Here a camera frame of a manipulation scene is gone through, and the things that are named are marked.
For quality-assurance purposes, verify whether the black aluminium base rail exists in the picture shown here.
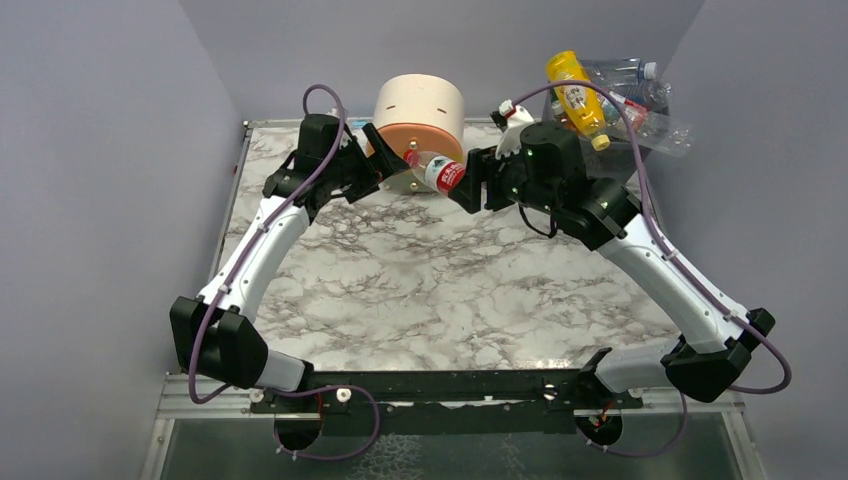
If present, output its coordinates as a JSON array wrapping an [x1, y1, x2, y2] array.
[[156, 357, 746, 439]]

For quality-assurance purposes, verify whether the red cap bottle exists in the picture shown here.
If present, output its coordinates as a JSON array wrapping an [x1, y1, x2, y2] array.
[[597, 91, 650, 132], [403, 150, 466, 196]]

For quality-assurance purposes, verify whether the clear bottle purple label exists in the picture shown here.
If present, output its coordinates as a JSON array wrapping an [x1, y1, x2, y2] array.
[[627, 79, 673, 110]]

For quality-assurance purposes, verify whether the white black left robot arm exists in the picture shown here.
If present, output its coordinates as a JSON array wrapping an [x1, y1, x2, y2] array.
[[169, 114, 408, 392]]

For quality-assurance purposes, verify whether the clear bottle white blue cap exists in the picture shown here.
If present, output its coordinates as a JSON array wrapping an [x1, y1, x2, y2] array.
[[625, 109, 695, 157]]

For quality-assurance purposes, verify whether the yellow juice bottle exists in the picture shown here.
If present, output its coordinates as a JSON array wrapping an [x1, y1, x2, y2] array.
[[546, 51, 610, 151]]

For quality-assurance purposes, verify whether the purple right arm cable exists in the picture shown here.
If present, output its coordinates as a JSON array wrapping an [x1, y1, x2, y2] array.
[[513, 79, 794, 460]]

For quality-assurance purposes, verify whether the cream pastel drawer cabinet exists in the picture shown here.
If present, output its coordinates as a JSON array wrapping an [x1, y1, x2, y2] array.
[[372, 74, 465, 193]]

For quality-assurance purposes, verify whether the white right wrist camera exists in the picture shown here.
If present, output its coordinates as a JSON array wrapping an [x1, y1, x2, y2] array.
[[494, 100, 535, 160]]

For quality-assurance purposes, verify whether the grey mesh waste bin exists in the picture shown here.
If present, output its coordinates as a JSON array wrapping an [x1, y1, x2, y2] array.
[[542, 89, 642, 197]]

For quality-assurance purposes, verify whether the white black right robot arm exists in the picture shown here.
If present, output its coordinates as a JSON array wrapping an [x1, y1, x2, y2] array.
[[450, 122, 775, 403]]

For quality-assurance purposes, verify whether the clear bottle blue label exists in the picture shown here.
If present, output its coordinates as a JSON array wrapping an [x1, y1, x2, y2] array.
[[581, 57, 659, 90]]

